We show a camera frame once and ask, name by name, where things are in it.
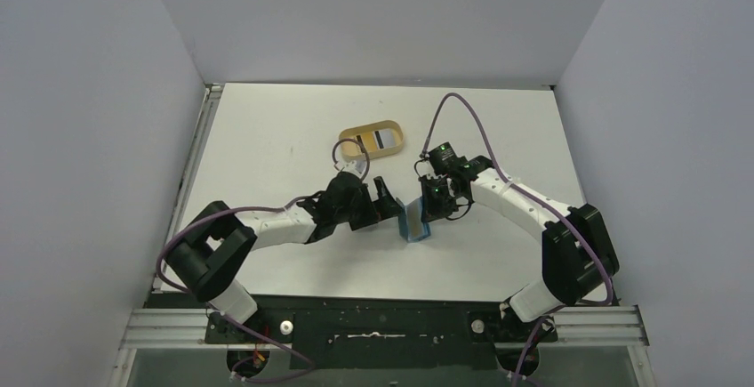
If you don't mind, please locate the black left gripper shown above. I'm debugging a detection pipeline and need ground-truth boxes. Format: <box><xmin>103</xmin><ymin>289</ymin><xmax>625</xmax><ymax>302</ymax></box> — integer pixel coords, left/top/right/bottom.
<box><xmin>334</xmin><ymin>177</ymin><xmax>403</xmax><ymax>230</ymax></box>

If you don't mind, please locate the blue leather card holder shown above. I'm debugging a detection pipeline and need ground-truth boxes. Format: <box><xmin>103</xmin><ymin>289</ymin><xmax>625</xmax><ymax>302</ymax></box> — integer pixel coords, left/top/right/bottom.
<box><xmin>397</xmin><ymin>198</ymin><xmax>431</xmax><ymax>243</ymax></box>

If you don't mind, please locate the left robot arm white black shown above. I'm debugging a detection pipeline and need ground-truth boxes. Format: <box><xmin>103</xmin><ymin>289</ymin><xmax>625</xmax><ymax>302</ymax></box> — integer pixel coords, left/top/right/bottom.
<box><xmin>156</xmin><ymin>172</ymin><xmax>403</xmax><ymax>342</ymax></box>

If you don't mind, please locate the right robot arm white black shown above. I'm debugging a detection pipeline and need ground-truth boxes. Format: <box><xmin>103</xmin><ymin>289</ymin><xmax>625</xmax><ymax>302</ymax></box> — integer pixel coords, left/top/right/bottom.
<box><xmin>419</xmin><ymin>143</ymin><xmax>620</xmax><ymax>340</ymax></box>

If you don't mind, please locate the grey card in tray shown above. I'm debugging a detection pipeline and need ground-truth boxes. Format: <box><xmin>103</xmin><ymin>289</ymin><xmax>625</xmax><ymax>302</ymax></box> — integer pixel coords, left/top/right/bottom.
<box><xmin>373</xmin><ymin>128</ymin><xmax>397</xmax><ymax>149</ymax></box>

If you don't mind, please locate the yellow card in tray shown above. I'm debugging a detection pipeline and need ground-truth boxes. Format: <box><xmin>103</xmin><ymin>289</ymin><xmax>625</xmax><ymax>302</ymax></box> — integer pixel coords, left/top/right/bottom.
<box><xmin>354</xmin><ymin>131</ymin><xmax>380</xmax><ymax>153</ymax></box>

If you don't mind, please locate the beige oval tray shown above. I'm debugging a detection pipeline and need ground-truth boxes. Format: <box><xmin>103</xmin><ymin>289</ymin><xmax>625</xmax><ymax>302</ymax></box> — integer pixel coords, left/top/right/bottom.
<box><xmin>338</xmin><ymin>120</ymin><xmax>405</xmax><ymax>161</ymax></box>

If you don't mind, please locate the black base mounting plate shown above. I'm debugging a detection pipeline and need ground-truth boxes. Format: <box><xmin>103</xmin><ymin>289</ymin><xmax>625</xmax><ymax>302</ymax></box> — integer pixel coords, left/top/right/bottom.
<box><xmin>203</xmin><ymin>292</ymin><xmax>557</xmax><ymax>374</ymax></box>

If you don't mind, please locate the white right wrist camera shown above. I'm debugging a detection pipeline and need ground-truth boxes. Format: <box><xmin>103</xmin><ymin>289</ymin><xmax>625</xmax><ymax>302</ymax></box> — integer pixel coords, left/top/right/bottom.
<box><xmin>427</xmin><ymin>142</ymin><xmax>467</xmax><ymax>175</ymax></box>

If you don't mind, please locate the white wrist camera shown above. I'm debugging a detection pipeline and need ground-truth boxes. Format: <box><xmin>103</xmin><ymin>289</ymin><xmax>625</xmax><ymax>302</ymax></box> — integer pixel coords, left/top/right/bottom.
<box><xmin>427</xmin><ymin>142</ymin><xmax>467</xmax><ymax>175</ymax></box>
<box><xmin>337</xmin><ymin>160</ymin><xmax>366</xmax><ymax>178</ymax></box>

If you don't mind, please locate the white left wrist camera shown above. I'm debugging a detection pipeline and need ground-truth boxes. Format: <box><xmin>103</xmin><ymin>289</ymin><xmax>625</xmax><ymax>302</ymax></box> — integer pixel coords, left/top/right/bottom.
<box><xmin>337</xmin><ymin>160</ymin><xmax>366</xmax><ymax>178</ymax></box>

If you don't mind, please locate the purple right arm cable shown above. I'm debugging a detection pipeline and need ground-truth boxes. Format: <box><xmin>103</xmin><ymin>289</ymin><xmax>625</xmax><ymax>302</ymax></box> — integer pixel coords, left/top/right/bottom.
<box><xmin>420</xmin><ymin>93</ymin><xmax>615</xmax><ymax>387</ymax></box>

